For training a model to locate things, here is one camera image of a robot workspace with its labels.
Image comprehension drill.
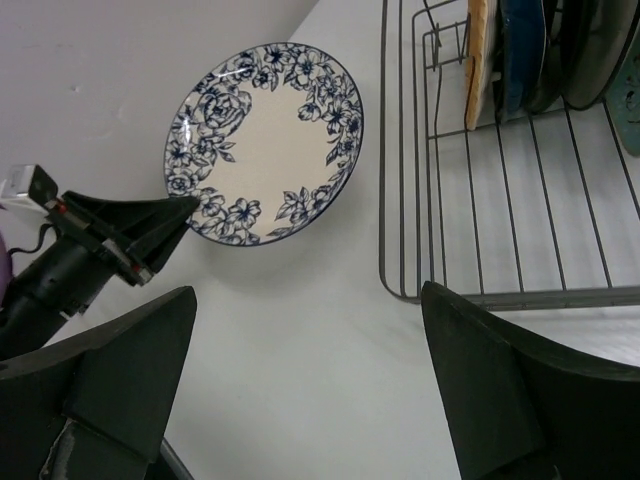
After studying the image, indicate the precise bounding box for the black round bowl plate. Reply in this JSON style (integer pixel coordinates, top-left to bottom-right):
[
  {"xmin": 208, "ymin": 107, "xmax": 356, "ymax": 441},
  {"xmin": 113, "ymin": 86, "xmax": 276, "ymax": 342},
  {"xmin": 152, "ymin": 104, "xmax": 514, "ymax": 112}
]
[{"xmin": 525, "ymin": 1, "xmax": 576, "ymax": 115}]

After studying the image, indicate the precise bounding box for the dark blue leaf-shaped plate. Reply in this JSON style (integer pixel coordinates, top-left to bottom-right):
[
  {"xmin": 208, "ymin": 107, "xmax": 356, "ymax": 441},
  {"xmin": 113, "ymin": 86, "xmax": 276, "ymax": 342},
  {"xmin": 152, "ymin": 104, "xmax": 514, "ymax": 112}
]
[{"xmin": 497, "ymin": 0, "xmax": 547, "ymax": 121}]

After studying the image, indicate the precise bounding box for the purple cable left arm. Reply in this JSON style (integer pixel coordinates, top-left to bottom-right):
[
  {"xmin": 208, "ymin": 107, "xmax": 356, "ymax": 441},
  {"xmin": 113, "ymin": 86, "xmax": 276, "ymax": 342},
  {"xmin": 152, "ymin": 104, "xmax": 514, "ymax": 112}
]
[{"xmin": 0, "ymin": 229, "xmax": 14, "ymax": 311}]

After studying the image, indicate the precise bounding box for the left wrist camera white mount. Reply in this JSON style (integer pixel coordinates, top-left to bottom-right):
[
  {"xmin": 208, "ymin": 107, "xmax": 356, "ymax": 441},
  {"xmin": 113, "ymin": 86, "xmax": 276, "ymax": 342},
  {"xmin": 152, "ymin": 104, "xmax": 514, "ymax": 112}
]
[{"xmin": 1, "ymin": 164, "xmax": 58, "ymax": 214}]

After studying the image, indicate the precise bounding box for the grey wire dish rack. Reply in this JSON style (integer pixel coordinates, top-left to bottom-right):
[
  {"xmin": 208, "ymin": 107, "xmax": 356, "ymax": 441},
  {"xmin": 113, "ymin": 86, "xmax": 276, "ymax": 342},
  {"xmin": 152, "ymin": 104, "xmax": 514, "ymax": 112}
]
[{"xmin": 378, "ymin": 1, "xmax": 639, "ymax": 310}]

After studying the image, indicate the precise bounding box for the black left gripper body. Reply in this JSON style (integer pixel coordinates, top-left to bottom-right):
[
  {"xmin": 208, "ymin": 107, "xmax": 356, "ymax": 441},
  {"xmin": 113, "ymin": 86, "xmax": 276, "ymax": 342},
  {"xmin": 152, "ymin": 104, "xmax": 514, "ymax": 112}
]
[{"xmin": 45, "ymin": 191, "xmax": 198, "ymax": 286}]

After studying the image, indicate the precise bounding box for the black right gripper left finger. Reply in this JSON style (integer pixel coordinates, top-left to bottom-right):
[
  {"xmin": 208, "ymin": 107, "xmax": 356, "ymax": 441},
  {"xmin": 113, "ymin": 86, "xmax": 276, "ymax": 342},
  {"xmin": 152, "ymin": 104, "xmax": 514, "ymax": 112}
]
[{"xmin": 1, "ymin": 286, "xmax": 196, "ymax": 479}]

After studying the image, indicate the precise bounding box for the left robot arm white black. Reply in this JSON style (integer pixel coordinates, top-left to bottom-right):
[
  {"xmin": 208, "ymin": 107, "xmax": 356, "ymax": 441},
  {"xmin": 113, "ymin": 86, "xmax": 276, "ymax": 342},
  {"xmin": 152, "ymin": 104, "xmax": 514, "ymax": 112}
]
[{"xmin": 1, "ymin": 192, "xmax": 198, "ymax": 479}]

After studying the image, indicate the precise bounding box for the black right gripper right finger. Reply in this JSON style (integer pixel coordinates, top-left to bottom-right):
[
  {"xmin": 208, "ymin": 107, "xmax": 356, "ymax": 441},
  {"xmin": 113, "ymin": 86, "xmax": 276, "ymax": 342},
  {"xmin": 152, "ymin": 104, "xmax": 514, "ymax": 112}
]
[{"xmin": 421, "ymin": 282, "xmax": 639, "ymax": 479}]

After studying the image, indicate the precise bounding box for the blue white floral plate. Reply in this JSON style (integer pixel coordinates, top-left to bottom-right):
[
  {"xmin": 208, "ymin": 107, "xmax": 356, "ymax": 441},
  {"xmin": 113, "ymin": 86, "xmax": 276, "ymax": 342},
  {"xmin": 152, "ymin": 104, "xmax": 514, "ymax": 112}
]
[{"xmin": 163, "ymin": 42, "xmax": 364, "ymax": 247}]

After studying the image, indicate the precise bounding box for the cream round plate tree drawing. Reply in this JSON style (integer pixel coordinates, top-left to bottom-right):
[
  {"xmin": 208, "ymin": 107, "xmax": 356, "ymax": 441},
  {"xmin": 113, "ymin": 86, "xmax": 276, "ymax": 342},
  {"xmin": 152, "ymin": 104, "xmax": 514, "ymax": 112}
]
[{"xmin": 561, "ymin": 1, "xmax": 639, "ymax": 110}]

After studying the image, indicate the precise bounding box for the orange woven bamboo round plate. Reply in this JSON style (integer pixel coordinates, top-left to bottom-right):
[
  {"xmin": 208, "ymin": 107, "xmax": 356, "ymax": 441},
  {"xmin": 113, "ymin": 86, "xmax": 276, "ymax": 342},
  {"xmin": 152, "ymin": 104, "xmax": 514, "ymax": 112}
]
[{"xmin": 465, "ymin": 0, "xmax": 498, "ymax": 131}]

